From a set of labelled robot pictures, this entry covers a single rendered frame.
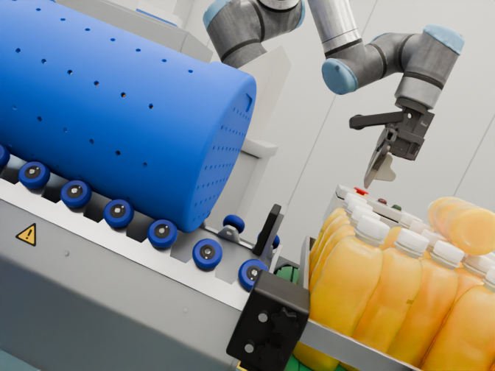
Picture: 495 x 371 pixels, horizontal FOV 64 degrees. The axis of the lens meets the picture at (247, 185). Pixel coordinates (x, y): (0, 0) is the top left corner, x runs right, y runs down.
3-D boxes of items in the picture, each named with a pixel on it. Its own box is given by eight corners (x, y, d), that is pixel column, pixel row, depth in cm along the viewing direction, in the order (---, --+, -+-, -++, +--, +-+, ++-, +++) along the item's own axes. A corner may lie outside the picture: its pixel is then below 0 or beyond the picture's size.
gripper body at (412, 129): (413, 164, 87) (438, 112, 85) (376, 149, 88) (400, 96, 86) (405, 162, 95) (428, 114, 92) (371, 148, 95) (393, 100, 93)
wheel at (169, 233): (162, 255, 59) (160, 251, 58) (141, 235, 61) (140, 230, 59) (183, 234, 61) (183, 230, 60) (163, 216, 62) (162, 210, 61)
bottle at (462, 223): (441, 238, 60) (414, 216, 78) (485, 264, 59) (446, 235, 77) (469, 199, 58) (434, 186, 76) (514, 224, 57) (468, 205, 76)
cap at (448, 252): (431, 255, 57) (437, 244, 57) (430, 251, 61) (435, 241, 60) (459, 269, 56) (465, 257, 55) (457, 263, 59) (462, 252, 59)
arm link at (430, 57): (439, 39, 93) (478, 40, 85) (415, 90, 95) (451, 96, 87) (415, 20, 88) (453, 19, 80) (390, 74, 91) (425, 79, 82)
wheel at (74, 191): (74, 215, 61) (71, 209, 59) (56, 196, 62) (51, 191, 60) (99, 196, 63) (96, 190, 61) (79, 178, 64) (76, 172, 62)
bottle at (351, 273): (345, 366, 56) (404, 249, 52) (317, 376, 51) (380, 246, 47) (308, 334, 60) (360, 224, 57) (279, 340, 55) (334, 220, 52)
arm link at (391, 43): (355, 41, 98) (391, 43, 88) (391, 27, 101) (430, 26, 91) (360, 79, 103) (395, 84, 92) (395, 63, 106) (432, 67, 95)
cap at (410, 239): (389, 240, 56) (395, 228, 55) (404, 244, 58) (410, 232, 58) (412, 253, 53) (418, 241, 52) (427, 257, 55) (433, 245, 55)
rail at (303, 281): (300, 246, 88) (306, 235, 87) (304, 248, 88) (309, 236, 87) (292, 335, 48) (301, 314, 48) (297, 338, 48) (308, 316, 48)
